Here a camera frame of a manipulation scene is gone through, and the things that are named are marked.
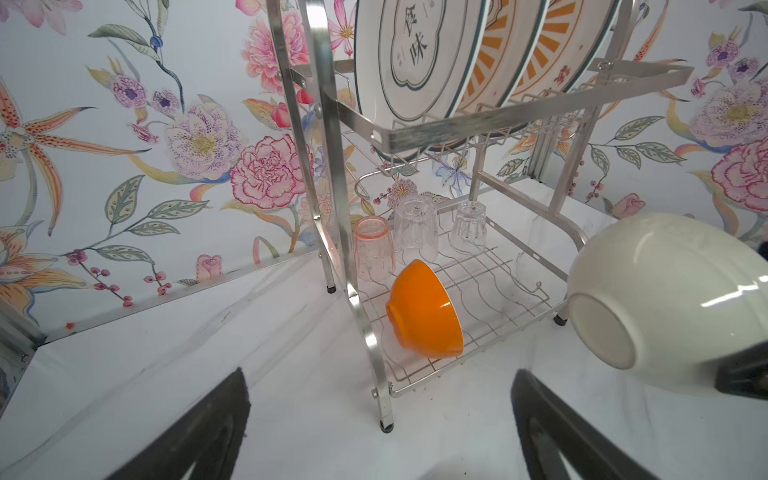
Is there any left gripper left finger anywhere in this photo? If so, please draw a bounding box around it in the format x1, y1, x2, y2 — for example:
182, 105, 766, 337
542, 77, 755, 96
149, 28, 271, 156
110, 369, 251, 479

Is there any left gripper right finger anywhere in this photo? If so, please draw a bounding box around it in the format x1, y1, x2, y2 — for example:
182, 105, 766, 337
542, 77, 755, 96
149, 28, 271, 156
510, 369, 655, 479

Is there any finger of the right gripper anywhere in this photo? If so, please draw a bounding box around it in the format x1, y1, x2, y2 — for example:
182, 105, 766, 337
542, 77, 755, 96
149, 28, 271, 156
714, 342, 768, 401

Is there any cream white bowl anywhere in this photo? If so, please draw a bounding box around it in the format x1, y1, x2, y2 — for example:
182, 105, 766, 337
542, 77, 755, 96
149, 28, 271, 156
567, 213, 767, 395

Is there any orange bowl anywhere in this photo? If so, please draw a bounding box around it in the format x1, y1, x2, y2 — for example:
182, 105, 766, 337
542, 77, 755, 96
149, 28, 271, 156
385, 260, 464, 359

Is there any steel two-tier dish rack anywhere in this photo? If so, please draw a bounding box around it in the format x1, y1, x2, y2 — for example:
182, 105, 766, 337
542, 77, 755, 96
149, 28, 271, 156
265, 0, 695, 434

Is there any small clear glass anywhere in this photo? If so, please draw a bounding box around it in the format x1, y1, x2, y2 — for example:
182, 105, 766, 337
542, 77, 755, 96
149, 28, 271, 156
449, 200, 487, 254

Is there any pink drinking glass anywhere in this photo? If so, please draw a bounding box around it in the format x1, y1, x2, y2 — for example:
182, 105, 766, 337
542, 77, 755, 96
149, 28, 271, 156
354, 216, 395, 282

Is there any clear ribbed glass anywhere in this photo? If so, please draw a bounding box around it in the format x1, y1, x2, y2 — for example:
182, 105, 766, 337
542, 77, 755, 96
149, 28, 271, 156
394, 195, 439, 265

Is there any right orange striped plate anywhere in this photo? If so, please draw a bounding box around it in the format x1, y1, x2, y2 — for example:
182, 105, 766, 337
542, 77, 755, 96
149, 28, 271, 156
511, 0, 619, 101

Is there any orange striped plate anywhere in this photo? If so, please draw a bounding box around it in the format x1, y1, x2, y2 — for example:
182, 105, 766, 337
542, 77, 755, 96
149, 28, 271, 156
511, 0, 619, 101
459, 0, 548, 113

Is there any left white patterned plate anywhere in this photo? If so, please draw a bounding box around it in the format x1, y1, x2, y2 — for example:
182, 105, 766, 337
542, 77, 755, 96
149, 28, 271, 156
354, 0, 490, 129

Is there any middle orange striped plate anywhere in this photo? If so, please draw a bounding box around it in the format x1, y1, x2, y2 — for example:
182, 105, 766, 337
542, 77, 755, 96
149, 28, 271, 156
459, 0, 548, 113

